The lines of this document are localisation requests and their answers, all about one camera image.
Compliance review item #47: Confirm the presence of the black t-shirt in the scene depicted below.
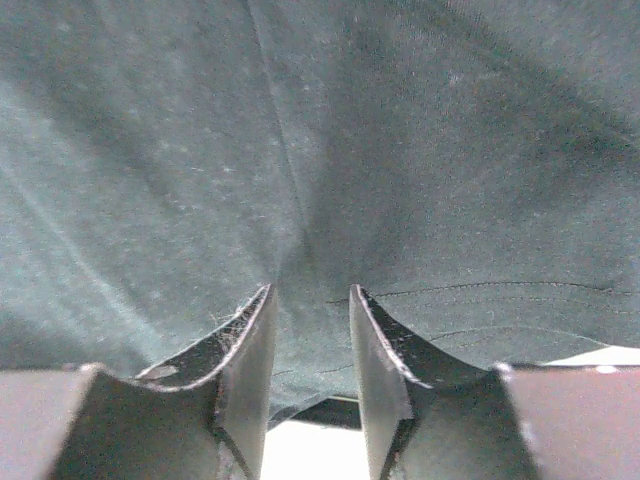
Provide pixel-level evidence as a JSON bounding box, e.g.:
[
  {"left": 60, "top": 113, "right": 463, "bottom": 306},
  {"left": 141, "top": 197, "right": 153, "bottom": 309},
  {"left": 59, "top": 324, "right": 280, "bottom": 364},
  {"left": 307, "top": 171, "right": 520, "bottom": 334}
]
[{"left": 1, "top": 1, "right": 639, "bottom": 423}]

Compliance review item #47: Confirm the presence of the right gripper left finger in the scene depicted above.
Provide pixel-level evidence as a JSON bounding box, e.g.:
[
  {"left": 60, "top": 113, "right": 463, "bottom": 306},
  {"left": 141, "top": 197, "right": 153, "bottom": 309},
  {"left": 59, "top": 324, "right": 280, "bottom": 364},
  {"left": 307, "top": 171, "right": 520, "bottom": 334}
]
[{"left": 1, "top": 285, "right": 277, "bottom": 479}]

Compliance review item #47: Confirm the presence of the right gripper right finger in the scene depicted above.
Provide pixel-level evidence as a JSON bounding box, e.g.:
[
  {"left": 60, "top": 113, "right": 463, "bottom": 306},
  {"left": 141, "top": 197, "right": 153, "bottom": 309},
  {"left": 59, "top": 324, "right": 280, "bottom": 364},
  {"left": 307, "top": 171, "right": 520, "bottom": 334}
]
[{"left": 349, "top": 285, "right": 639, "bottom": 479}]

